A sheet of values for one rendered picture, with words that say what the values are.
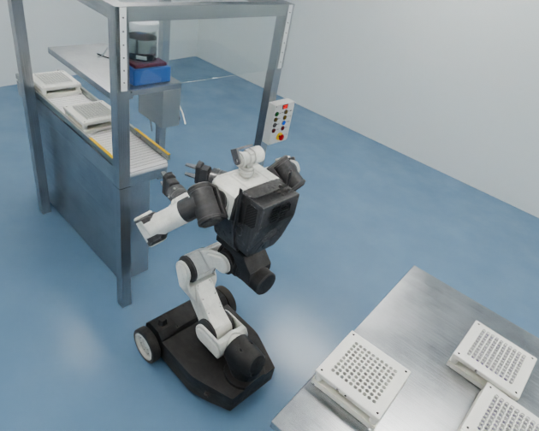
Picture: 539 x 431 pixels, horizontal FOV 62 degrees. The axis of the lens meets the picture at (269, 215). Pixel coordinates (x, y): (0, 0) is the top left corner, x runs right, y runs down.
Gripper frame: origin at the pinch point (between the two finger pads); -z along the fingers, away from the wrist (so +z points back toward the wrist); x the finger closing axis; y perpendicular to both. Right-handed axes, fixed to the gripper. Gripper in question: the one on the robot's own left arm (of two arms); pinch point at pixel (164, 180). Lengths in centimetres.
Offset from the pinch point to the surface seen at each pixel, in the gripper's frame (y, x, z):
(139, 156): 3.3, 8.2, -38.2
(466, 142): 360, 54, -38
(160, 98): 9.7, -28.1, -28.1
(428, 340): 54, 13, 123
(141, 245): 6, 73, -40
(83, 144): -17, 12, -65
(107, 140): -6, 8, -59
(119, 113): -15.3, -28.5, -16.1
